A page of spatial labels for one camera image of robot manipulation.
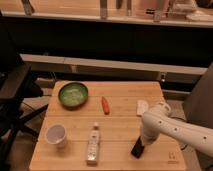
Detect white paper cup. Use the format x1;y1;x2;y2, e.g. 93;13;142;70
45;124;67;148

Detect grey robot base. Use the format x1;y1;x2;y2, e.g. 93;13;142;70
183;62;213;129

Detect green bowl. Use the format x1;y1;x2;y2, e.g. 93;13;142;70
58;82;88;108

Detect black chair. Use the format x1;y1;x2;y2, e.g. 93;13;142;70
0;11;47;166

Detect orange carrot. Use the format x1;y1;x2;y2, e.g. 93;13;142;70
101;97;110;115

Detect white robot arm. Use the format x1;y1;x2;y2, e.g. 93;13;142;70
140;102;213;157

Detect white squeeze bottle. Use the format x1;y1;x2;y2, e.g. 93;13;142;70
86;122;100;166

